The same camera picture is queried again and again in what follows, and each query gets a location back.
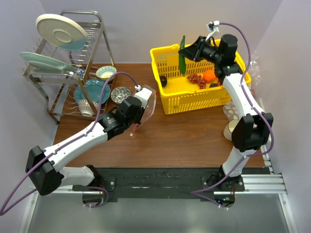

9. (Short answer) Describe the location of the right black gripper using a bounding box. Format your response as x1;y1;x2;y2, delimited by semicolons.
179;36;222;65

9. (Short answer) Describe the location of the green chili pepper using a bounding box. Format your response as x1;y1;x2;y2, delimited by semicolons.
179;35;187;76

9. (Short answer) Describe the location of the red grape bunch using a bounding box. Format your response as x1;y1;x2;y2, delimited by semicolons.
187;74;207;89

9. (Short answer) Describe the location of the orange fruit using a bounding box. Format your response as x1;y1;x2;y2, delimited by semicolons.
203;70;216;83

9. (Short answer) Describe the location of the dark eggplant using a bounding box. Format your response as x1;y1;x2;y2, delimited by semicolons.
209;83;218;88

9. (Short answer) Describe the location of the clear zip top bag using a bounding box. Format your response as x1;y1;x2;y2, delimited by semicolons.
130;85;156;136

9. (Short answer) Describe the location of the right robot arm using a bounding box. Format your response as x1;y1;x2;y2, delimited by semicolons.
178;34;274;191

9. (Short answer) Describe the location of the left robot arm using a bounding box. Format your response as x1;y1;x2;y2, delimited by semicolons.
25;95;147;196

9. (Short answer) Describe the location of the polka dot plastic bag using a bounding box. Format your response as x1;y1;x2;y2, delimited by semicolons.
223;101;239;121

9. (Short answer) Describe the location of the clear plastic bag pile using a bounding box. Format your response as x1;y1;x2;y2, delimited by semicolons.
248;50;272;112

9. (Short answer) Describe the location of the yellow plastic basket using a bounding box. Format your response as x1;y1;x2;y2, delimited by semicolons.
149;40;252;115

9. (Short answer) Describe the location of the dark floral bowl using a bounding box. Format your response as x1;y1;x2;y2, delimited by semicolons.
110;86;132;104

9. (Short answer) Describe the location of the cream ceramic mug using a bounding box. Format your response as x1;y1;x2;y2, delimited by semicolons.
223;119;239;141

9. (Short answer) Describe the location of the teal patterned bowl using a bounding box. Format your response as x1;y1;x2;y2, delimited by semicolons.
96;66;117;81

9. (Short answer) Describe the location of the teal scalloped plate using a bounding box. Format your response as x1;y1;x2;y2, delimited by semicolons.
73;79;111;103

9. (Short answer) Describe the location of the blue patterned small dish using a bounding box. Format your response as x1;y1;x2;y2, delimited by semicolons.
75;67;86;79

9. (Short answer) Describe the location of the metal dish rack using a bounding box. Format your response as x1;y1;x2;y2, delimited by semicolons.
20;10;112;124

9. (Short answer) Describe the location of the patterned cup in rack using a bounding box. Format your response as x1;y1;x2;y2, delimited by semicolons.
78;100;95;117

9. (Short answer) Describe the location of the white and blue plate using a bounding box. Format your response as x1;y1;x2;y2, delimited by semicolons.
35;14;88;51

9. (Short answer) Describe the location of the pale green plate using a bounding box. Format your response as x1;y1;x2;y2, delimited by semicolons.
19;52;76;72

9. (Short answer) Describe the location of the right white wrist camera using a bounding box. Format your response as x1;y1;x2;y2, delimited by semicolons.
206;20;220;41

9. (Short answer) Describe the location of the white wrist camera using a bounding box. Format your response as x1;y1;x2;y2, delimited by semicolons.
134;87;156;109
206;20;220;41

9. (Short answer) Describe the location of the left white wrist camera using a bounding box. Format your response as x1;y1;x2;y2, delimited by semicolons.
134;87;156;109

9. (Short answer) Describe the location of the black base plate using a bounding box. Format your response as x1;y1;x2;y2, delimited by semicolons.
72;166;272;203

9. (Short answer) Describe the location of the aluminium rail frame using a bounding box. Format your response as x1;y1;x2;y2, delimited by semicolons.
20;167;297;233

